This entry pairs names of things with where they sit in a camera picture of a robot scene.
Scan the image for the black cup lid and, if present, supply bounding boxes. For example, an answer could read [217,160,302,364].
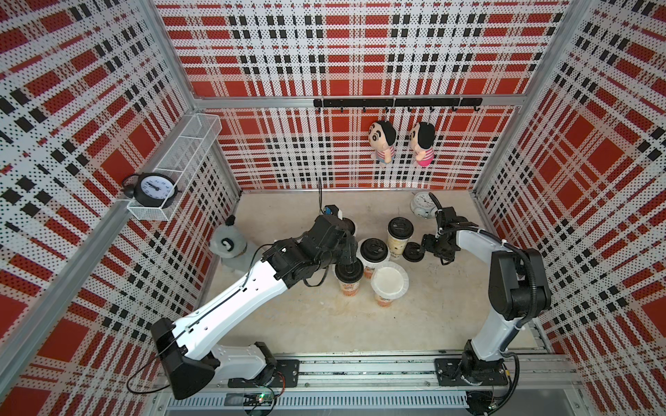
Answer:
[343,218,357,236]

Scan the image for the black lid front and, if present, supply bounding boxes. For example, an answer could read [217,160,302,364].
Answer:
[335,258,364,284]

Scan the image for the paper milk tea cup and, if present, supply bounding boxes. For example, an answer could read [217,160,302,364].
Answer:
[387,236,409,258]
[364,265,376,279]

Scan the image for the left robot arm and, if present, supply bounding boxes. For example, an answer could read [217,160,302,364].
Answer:
[151,213,360,400]

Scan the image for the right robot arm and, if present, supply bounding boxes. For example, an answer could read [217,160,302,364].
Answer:
[421,206,552,386]

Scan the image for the small white clock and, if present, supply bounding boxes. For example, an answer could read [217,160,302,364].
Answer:
[410,192,437,219]

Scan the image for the grey plush toy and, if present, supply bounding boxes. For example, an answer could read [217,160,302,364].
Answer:
[209,215,258,274]

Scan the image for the plush doll pink striped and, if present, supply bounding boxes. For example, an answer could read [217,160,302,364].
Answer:
[409,122,435,167]

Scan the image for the plush doll blue striped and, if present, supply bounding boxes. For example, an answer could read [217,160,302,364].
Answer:
[369,121,396,165]

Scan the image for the black round alarm clock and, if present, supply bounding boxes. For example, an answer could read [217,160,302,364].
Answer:
[121,173,179,208]

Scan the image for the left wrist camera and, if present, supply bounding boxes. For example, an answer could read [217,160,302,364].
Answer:
[323,205,343,220]

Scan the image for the black hook rail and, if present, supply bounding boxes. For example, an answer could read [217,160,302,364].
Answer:
[313,97,483,110]

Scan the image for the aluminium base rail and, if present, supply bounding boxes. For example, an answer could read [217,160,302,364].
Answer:
[150,353,589,412]

